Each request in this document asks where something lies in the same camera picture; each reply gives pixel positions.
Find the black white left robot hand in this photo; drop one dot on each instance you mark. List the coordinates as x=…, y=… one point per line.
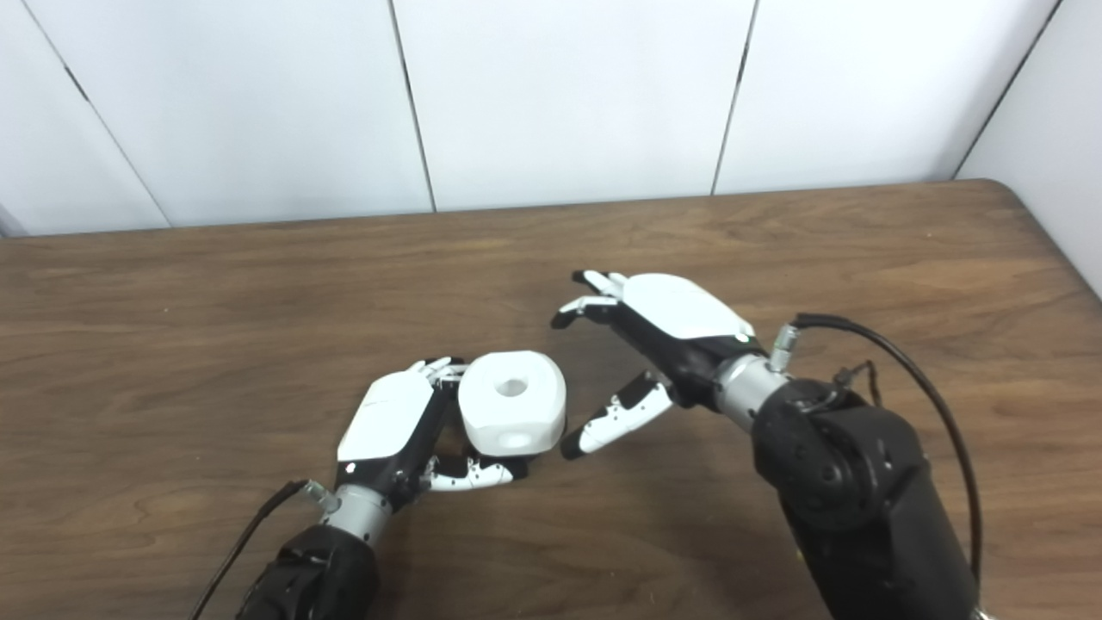
x=387, y=418

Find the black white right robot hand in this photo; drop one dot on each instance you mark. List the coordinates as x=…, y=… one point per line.
x=684, y=306

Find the round white plastic piece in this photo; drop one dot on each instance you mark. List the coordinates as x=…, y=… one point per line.
x=508, y=418

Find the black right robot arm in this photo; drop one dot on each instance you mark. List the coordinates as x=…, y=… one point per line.
x=861, y=499

